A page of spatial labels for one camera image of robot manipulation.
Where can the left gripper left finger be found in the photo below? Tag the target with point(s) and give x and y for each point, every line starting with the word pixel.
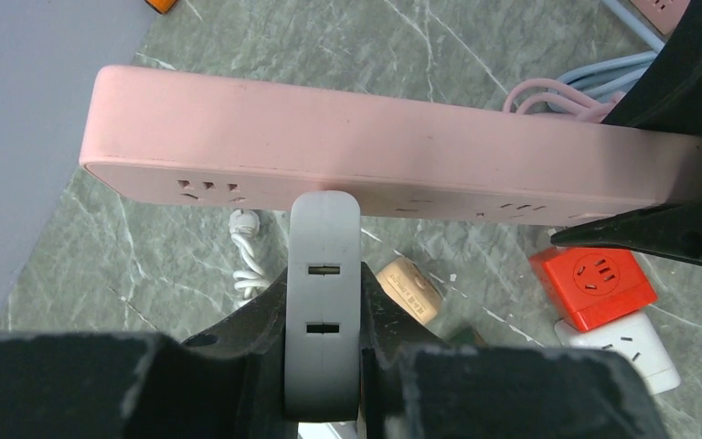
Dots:
pixel 223 382

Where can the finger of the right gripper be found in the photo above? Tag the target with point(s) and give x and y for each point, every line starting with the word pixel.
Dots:
pixel 671 231
pixel 668 97

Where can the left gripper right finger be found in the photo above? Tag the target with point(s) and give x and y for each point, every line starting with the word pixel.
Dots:
pixel 415 385

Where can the green cube adapter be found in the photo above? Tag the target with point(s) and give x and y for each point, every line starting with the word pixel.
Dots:
pixel 467 336

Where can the pink cube socket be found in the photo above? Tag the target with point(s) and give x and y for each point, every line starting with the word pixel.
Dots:
pixel 664 15

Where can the beige cube adapter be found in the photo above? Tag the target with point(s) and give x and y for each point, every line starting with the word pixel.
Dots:
pixel 404 283

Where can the red cube adapter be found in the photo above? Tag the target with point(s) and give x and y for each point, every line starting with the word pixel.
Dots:
pixel 591 287

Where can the white cube adapter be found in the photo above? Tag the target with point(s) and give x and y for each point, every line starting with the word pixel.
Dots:
pixel 635 338

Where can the small white plug adapter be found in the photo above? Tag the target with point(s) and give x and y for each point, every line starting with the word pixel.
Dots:
pixel 323 306

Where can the white power strip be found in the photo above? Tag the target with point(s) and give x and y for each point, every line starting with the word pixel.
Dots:
pixel 244 226

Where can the pink power strip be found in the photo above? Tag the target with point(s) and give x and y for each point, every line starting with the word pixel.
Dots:
pixel 178 138

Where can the orange handled screwdriver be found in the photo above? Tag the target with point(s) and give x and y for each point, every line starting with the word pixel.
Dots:
pixel 161 7

